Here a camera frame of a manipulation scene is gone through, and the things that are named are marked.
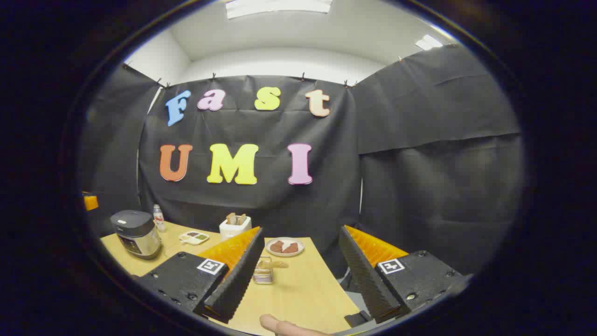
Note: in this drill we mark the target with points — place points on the large ceiling light panel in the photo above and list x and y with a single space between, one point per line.
280 7

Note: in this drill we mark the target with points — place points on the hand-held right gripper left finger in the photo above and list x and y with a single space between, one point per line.
238 280

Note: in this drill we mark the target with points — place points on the white toaster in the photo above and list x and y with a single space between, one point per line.
233 231

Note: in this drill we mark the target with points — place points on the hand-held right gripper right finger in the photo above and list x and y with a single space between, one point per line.
366 280

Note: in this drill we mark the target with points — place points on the wooden spoon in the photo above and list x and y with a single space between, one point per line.
275 264

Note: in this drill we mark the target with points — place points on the small clear bottle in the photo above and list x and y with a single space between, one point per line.
159 219

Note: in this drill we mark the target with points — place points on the black backdrop cloth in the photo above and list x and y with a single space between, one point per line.
261 200

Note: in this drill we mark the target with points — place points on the silver black rice cooker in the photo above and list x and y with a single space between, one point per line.
137 233

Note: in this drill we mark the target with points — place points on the white round plate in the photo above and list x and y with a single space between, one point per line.
285 255

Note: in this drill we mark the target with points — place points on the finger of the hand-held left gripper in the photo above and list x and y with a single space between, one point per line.
91 202

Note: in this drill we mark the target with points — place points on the white divided condiment dish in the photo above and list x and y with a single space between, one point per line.
193 238

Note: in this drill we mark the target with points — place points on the brown meat piece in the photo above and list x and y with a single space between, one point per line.
291 248
276 247

